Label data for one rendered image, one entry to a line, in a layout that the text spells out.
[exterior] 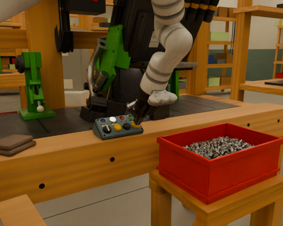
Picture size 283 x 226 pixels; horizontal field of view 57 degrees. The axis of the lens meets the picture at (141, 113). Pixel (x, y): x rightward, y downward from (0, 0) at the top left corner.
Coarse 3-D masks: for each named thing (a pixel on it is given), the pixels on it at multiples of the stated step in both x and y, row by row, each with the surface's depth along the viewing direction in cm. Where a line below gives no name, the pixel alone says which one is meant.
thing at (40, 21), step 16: (48, 0) 120; (32, 16) 118; (48, 16) 121; (32, 32) 119; (48, 32) 123; (32, 48) 121; (48, 48) 124; (192, 48) 174; (48, 64) 126; (48, 80) 127; (192, 80) 178; (48, 96) 129; (64, 96) 133
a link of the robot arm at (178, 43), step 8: (176, 32) 62; (184, 32) 61; (168, 40) 62; (176, 40) 61; (184, 40) 61; (192, 40) 63; (168, 48) 63; (176, 48) 62; (184, 48) 63; (152, 56) 70; (160, 56) 68; (168, 56) 64; (176, 56) 65; (184, 56) 67; (152, 64) 69; (160, 64) 67; (168, 64) 67; (176, 64) 68; (152, 72) 70; (160, 72) 69; (168, 72) 70; (160, 80) 71
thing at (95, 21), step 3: (93, 18) 814; (96, 18) 801; (99, 18) 806; (102, 18) 811; (105, 18) 829; (108, 18) 817; (93, 21) 817; (96, 21) 802; (99, 21) 807; (102, 21) 813; (105, 21) 833; (108, 21) 819; (93, 24) 788; (96, 24) 793; (93, 51) 809
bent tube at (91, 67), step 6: (102, 42) 109; (96, 48) 109; (102, 48) 106; (96, 54) 110; (90, 60) 113; (96, 60) 113; (90, 66) 113; (90, 72) 113; (90, 78) 112; (90, 84) 110; (90, 90) 108; (90, 96) 107; (96, 96) 106
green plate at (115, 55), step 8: (112, 32) 106; (120, 32) 101; (112, 40) 105; (120, 40) 103; (112, 48) 104; (120, 48) 104; (104, 56) 110; (112, 56) 103; (120, 56) 105; (128, 56) 107; (104, 64) 108; (112, 64) 102; (120, 64) 105; (128, 64) 107
